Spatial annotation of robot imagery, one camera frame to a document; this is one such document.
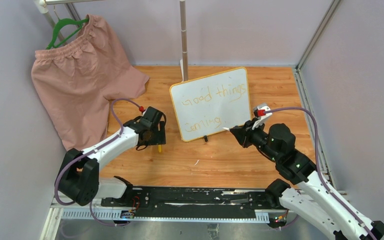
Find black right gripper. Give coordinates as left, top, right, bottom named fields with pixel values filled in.
left=230, top=116, right=281, bottom=163

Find yellow framed whiteboard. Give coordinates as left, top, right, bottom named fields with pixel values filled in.
left=169, top=67, right=252, bottom=142

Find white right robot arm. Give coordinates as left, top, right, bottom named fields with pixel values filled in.
left=229, top=121, right=384, bottom=240

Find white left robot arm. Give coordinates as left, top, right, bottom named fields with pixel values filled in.
left=54, top=106, right=167, bottom=207

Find pink cloth shorts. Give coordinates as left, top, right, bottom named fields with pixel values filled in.
left=31, top=14, right=149, bottom=150

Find metal stand pole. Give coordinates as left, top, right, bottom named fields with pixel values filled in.
left=179, top=0, right=189, bottom=82

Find green clothes hanger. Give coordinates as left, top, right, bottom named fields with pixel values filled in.
left=45, top=17, right=90, bottom=51

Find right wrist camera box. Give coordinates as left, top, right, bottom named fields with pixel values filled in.
left=252, top=103, right=273, bottom=130

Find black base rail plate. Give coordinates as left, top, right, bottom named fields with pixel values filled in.
left=99, top=186, right=289, bottom=223

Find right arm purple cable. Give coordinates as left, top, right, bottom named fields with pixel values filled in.
left=258, top=106, right=378, bottom=240

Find aluminium frame post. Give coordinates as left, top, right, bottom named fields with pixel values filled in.
left=296, top=0, right=343, bottom=71

